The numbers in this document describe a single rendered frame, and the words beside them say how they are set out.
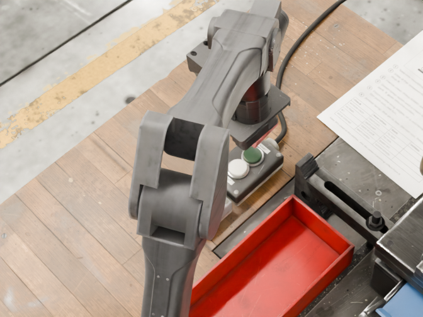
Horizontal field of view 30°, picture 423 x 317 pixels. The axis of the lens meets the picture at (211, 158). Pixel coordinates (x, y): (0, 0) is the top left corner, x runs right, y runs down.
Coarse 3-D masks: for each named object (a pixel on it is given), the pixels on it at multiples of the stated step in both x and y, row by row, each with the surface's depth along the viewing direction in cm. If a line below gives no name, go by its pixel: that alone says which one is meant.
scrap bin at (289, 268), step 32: (288, 224) 119; (320, 224) 114; (224, 256) 111; (256, 256) 117; (288, 256) 116; (320, 256) 116; (192, 288) 109; (224, 288) 115; (256, 288) 114; (288, 288) 114; (320, 288) 112
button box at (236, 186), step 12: (324, 12) 140; (312, 24) 139; (300, 36) 138; (288, 60) 135; (276, 84) 133; (264, 144) 124; (276, 144) 125; (228, 156) 123; (240, 156) 123; (264, 156) 123; (276, 156) 123; (252, 168) 122; (264, 168) 122; (276, 168) 124; (228, 180) 121; (240, 180) 121; (252, 180) 121; (264, 180) 123; (228, 192) 120; (240, 192) 120; (252, 192) 123
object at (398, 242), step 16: (416, 208) 104; (400, 224) 103; (416, 224) 103; (384, 240) 102; (400, 240) 102; (416, 240) 102; (384, 256) 103; (400, 256) 101; (416, 256) 101; (400, 272) 103; (416, 272) 97; (416, 288) 102
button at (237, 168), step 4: (232, 160) 122; (236, 160) 122; (240, 160) 122; (232, 164) 122; (236, 164) 122; (240, 164) 121; (244, 164) 121; (228, 168) 121; (232, 168) 121; (236, 168) 121; (240, 168) 121; (244, 168) 121; (232, 172) 121; (236, 172) 121; (240, 172) 121; (244, 172) 121; (236, 176) 121; (240, 176) 121
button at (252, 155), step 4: (248, 148) 123; (252, 148) 123; (256, 148) 123; (244, 152) 123; (248, 152) 122; (252, 152) 122; (256, 152) 122; (260, 152) 122; (244, 156) 122; (248, 156) 122; (252, 156) 122; (256, 156) 122; (260, 156) 122; (248, 160) 122; (252, 160) 122; (256, 160) 122
